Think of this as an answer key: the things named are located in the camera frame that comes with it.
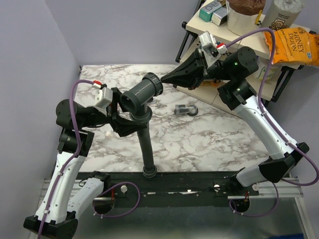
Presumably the cream tiered shelf rack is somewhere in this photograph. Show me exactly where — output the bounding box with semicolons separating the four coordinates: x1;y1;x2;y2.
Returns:
173;0;314;124

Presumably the white round container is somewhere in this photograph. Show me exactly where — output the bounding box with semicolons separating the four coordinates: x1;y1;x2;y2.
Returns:
254;57;282;83

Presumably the orange honey dijon chip bag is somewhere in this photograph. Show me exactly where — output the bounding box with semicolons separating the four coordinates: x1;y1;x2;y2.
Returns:
272;27;319;66

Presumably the white tub brown lid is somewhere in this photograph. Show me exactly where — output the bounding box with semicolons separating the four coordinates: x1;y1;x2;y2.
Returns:
226;0;266;36

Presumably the grey T pipe fitting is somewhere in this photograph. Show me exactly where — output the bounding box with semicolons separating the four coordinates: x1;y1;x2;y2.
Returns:
120;72;163;116

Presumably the black corrugated hose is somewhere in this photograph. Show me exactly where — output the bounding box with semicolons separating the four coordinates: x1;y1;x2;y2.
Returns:
131;107;158;178

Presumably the silver small box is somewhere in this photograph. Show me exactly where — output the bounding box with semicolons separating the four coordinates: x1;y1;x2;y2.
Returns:
211;7;228;26

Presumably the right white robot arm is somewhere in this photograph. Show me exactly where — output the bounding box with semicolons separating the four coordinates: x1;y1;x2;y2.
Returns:
161;47;309;195

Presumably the orange snack bag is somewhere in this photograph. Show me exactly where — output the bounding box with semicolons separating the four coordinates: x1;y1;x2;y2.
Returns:
200;81;218;87

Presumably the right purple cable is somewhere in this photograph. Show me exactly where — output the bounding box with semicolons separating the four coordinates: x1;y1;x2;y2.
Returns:
224;27;319;217

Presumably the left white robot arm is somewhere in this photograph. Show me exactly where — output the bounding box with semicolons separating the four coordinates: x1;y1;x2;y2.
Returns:
23;85;146;239

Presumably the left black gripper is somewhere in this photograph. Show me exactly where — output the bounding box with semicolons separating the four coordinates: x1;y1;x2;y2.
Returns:
80;88;148;137

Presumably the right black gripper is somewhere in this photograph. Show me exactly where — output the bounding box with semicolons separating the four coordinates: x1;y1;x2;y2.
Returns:
160;48;233;91

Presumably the grey cylindrical canister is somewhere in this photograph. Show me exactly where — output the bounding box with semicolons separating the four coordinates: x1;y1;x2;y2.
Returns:
261;0;305;31

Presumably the aluminium frame rail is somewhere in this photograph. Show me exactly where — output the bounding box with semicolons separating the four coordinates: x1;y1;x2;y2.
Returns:
39;177;305;200

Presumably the purple cable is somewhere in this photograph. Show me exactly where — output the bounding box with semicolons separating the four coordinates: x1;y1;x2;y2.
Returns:
224;27;319;217
37;79;141;239

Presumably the teal green box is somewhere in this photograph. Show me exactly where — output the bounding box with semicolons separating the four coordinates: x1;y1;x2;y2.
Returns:
199;0;222;22

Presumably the clear plastic pipe fitting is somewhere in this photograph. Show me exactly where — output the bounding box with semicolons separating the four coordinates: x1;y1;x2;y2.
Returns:
173;105;198;117

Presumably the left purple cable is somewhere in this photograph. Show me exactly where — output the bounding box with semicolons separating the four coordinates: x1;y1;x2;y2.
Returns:
37;79;141;239

